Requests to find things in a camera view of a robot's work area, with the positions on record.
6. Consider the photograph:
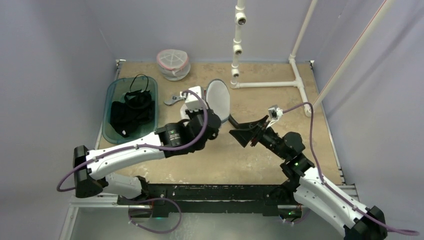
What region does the white mesh laundry bag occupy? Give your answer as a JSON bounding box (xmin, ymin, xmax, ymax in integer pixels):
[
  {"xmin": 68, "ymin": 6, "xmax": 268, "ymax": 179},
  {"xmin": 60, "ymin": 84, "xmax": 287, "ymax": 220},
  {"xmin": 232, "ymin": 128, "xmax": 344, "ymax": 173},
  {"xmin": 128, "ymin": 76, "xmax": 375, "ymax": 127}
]
[{"xmin": 180, "ymin": 79, "xmax": 230, "ymax": 124}]

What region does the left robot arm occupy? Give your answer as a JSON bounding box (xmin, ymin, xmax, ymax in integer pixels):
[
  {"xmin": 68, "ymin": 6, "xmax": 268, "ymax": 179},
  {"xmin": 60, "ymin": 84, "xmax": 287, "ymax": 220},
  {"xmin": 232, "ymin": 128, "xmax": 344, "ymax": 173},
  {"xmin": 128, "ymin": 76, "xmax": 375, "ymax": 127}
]
[{"xmin": 73, "ymin": 109, "xmax": 222, "ymax": 205}]

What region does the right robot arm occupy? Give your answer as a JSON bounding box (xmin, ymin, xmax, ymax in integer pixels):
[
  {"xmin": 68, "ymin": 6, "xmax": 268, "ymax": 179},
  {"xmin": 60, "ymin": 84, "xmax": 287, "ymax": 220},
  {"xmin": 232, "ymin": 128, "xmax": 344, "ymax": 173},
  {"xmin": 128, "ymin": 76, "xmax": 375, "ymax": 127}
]
[{"xmin": 229, "ymin": 116, "xmax": 388, "ymax": 240}]

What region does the pink trimmed mesh laundry bag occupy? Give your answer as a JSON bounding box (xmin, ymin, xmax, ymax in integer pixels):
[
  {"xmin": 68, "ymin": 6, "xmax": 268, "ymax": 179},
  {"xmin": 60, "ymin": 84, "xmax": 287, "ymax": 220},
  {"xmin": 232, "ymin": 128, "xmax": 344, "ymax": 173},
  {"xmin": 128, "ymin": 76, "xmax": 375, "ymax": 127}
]
[{"xmin": 156, "ymin": 49, "xmax": 191, "ymax": 82}]

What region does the black bra in bin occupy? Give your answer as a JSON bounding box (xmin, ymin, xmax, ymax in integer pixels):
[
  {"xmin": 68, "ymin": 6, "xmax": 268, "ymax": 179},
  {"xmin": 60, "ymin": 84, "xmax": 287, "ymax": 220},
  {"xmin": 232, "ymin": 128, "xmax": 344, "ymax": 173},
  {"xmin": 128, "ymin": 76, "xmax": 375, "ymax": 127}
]
[{"xmin": 109, "ymin": 73, "xmax": 155, "ymax": 138}]

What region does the teal plastic bin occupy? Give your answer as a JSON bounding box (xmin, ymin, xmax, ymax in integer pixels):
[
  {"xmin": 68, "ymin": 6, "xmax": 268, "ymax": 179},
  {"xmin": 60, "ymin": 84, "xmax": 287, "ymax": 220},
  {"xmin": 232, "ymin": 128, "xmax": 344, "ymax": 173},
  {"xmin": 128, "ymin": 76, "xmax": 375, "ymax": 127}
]
[{"xmin": 102, "ymin": 74, "xmax": 159, "ymax": 145}]

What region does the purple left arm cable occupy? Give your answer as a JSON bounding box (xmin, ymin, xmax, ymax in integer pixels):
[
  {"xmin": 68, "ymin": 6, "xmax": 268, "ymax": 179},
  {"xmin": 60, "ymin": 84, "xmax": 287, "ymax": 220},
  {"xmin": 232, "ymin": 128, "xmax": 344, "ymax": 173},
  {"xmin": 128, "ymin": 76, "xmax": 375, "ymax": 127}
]
[{"xmin": 56, "ymin": 89, "xmax": 210, "ymax": 193}]

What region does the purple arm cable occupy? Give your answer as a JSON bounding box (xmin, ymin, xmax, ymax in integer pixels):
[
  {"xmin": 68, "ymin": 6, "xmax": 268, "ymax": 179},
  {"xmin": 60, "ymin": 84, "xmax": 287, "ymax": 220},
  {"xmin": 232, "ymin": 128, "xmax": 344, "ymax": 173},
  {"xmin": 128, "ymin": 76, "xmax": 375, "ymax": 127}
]
[
  {"xmin": 56, "ymin": 89, "xmax": 210, "ymax": 193},
  {"xmin": 281, "ymin": 101, "xmax": 420, "ymax": 237}
]

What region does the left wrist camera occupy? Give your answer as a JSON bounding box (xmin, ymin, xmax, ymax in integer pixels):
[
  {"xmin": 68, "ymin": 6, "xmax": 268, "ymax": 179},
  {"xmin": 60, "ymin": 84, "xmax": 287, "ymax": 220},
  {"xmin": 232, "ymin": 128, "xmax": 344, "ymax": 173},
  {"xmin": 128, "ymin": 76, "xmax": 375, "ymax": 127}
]
[{"xmin": 180, "ymin": 86, "xmax": 207, "ymax": 112}]

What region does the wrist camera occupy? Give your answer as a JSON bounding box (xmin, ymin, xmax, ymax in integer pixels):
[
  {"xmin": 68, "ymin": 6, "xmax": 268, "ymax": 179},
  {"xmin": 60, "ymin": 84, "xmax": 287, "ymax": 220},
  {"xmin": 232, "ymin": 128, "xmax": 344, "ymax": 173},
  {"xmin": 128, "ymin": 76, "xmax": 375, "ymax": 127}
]
[
  {"xmin": 266, "ymin": 105, "xmax": 284, "ymax": 128},
  {"xmin": 180, "ymin": 86, "xmax": 207, "ymax": 112}
]

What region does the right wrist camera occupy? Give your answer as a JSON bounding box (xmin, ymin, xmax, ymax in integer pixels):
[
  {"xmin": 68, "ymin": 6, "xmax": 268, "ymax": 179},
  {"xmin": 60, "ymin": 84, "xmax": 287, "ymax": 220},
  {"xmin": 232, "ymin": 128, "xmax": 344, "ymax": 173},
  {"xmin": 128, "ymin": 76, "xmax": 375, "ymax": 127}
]
[{"xmin": 266, "ymin": 105, "xmax": 284, "ymax": 128}]

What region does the red handled adjustable wrench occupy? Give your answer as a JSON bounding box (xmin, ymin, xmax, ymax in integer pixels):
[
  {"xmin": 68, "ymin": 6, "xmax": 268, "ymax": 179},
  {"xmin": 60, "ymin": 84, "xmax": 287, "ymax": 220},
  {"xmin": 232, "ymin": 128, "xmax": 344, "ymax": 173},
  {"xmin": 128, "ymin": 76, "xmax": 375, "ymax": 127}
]
[{"xmin": 163, "ymin": 94, "xmax": 185, "ymax": 106}]

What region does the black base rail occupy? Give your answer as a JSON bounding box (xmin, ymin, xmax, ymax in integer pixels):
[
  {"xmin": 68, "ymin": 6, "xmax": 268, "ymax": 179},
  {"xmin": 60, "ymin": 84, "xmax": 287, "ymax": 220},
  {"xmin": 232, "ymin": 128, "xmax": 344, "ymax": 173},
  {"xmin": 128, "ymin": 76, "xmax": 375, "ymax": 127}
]
[{"xmin": 117, "ymin": 182, "xmax": 298, "ymax": 218}]

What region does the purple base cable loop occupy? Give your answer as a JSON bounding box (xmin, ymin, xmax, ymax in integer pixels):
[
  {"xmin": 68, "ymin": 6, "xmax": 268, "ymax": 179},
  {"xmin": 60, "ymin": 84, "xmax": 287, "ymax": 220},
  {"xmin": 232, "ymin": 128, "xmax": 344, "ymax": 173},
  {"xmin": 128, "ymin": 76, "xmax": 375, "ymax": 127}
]
[{"xmin": 128, "ymin": 196, "xmax": 184, "ymax": 235}]

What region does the white PVC pipe frame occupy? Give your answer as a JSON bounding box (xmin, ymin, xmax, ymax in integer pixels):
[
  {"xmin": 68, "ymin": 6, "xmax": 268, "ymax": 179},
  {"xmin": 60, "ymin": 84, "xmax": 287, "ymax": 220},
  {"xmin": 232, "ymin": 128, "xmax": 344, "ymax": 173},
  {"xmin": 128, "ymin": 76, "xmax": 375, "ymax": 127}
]
[{"xmin": 230, "ymin": 0, "xmax": 394, "ymax": 117}]

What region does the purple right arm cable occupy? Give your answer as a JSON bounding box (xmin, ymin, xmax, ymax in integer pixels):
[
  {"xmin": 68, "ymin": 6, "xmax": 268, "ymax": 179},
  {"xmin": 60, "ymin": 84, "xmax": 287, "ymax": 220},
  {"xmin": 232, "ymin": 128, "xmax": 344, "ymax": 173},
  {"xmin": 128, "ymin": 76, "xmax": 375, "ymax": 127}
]
[{"xmin": 281, "ymin": 101, "xmax": 420, "ymax": 237}]

